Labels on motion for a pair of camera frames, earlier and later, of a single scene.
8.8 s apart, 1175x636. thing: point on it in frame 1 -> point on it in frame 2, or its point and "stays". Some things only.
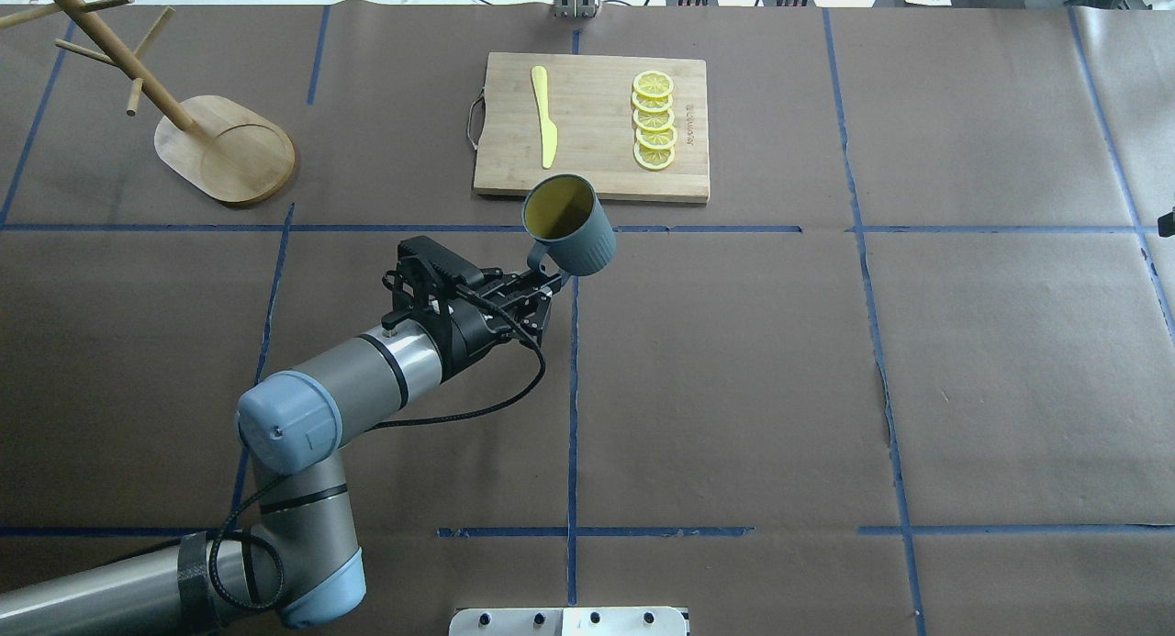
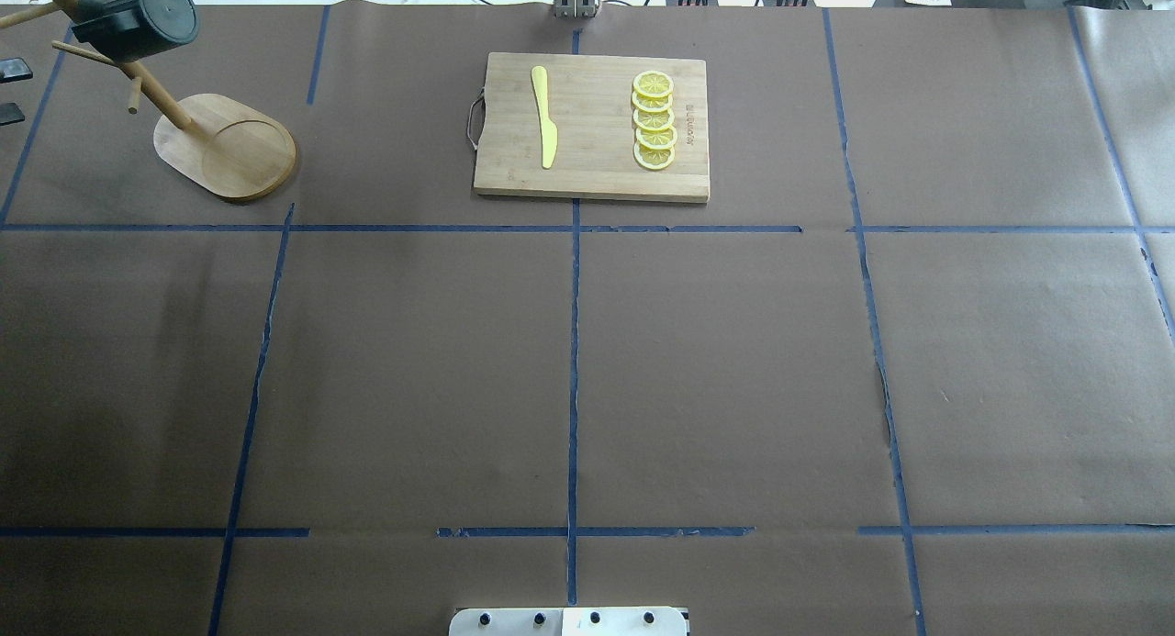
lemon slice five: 650,158 stays
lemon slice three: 654,120 stays
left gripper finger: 550,270 -> 14,69
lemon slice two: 652,103 stays
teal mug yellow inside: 572,227 -> 128,19
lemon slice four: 656,139 stays
